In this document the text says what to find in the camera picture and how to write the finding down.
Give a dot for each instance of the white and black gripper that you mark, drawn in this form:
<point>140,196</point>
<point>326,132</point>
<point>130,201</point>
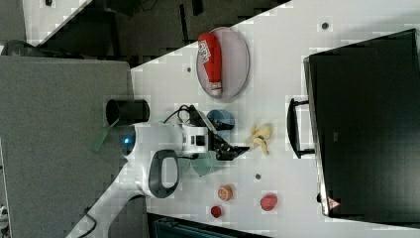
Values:
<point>196,140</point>

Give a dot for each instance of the peeled yellow banana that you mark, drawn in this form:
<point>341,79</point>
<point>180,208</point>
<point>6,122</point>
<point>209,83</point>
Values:
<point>259,137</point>

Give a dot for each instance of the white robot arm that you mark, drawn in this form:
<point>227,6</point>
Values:
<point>152,151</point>

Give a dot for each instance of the black toaster oven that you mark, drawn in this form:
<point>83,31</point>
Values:
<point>361,122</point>

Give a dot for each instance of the blue bowl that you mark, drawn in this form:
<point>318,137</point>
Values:
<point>222,116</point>

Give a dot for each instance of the orange slice toy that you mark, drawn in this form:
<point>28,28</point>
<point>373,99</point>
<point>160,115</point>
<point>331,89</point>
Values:
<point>225,192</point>

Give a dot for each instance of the small dark red fruit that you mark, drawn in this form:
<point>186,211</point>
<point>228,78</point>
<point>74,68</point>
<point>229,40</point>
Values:
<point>216,211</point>

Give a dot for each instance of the red strawberry toy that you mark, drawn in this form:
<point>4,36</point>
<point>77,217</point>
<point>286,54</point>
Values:
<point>269,202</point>

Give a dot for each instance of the round grey plate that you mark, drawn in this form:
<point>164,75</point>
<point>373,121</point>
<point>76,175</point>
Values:
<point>235,64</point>

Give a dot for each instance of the red ketchup bottle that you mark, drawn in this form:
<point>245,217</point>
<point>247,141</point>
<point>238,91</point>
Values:
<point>209,51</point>

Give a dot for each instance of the black cylinder on table edge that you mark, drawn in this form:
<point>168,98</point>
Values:
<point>127,112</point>

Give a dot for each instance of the green cup with handle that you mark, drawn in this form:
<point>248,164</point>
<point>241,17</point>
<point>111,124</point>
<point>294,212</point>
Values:
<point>205,164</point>

